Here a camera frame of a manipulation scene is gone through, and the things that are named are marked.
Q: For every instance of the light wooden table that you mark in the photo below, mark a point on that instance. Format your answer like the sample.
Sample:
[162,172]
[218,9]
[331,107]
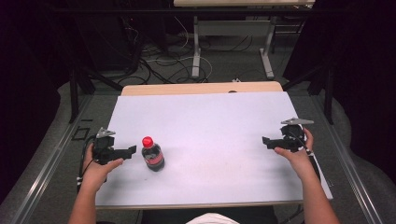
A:
[199,88]

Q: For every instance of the person's right hand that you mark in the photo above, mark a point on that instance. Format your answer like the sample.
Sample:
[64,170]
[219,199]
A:
[297,160]

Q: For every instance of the white table mat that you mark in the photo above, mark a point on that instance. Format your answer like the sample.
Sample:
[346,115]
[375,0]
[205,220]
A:
[199,149]

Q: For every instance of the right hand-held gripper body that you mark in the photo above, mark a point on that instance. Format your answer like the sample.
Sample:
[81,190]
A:
[291,137]

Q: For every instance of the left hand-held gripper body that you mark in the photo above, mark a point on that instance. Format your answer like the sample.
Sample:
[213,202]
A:
[104,148]

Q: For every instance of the small dark soda bottle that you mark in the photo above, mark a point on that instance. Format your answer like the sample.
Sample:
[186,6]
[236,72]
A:
[153,158]

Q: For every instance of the desk with white legs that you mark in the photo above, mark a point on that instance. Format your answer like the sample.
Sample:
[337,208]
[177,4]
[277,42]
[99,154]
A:
[236,28]

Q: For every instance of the red bottle cap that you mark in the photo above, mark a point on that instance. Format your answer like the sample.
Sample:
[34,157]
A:
[148,142]

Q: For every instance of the aluminium floor rail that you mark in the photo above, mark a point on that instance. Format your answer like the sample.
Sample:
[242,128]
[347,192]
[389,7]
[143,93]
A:
[46,168]
[345,161]

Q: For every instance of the person's left hand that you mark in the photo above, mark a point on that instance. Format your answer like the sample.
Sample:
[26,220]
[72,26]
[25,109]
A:
[96,174]

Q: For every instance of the black metal stand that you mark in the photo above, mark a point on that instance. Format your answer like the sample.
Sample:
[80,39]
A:
[323,87]
[77,90]

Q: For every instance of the person's white clothing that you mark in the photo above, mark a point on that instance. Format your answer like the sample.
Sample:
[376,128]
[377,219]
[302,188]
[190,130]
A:
[213,218]

